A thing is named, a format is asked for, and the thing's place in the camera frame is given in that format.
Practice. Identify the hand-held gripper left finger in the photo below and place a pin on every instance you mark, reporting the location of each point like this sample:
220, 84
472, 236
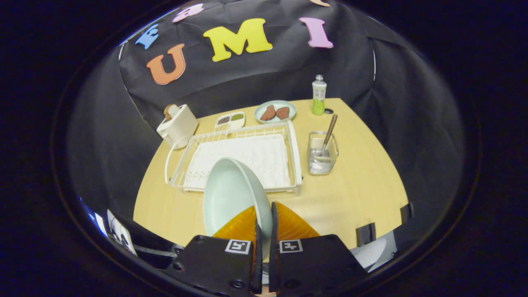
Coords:
258, 268

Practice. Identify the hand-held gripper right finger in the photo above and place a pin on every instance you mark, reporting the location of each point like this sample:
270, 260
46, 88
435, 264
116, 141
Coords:
273, 268

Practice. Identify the clear cutlery basket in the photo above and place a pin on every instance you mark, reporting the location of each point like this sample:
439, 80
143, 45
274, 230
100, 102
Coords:
319, 165

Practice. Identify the pale green plate with meat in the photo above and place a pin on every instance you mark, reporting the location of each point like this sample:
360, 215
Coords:
284, 104

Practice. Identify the black table clamp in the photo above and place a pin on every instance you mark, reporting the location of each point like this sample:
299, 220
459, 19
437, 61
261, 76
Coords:
406, 212
365, 234

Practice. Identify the white drip tray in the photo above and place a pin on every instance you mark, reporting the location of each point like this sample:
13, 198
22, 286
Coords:
264, 154

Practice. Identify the white divided seasoning tray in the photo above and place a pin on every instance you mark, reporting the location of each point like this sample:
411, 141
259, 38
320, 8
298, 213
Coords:
229, 121

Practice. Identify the brown meat patty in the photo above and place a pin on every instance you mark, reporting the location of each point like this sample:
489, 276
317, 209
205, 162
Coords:
283, 112
268, 113

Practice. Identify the white toaster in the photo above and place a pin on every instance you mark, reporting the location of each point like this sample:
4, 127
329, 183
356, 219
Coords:
181, 126

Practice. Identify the bread slice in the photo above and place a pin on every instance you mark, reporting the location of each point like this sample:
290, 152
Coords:
170, 110

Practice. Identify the green tea bottle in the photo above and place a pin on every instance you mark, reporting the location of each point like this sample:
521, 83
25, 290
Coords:
319, 93

